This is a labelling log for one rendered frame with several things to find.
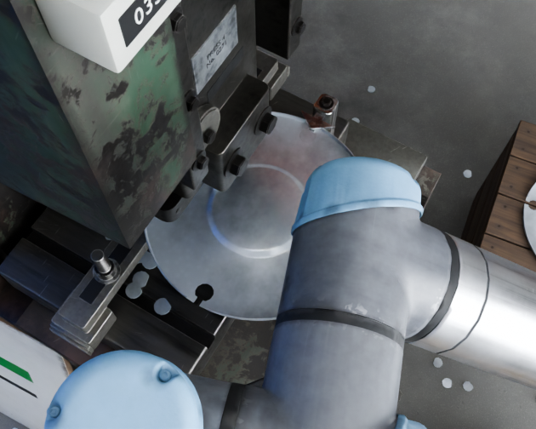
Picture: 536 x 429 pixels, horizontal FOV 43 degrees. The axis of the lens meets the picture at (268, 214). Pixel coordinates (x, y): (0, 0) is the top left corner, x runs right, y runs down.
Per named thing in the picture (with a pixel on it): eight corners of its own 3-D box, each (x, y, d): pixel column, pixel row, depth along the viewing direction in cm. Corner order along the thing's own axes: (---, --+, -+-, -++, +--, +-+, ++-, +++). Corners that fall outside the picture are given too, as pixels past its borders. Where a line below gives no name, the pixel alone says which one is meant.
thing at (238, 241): (223, 82, 94) (222, 78, 93) (411, 174, 87) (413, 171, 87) (98, 247, 83) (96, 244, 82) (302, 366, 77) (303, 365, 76)
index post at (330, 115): (334, 134, 99) (341, 96, 90) (325, 150, 98) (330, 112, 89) (317, 127, 99) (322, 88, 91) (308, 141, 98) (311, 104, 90)
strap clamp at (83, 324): (165, 249, 91) (154, 217, 82) (90, 356, 85) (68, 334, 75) (129, 229, 92) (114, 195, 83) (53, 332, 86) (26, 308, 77)
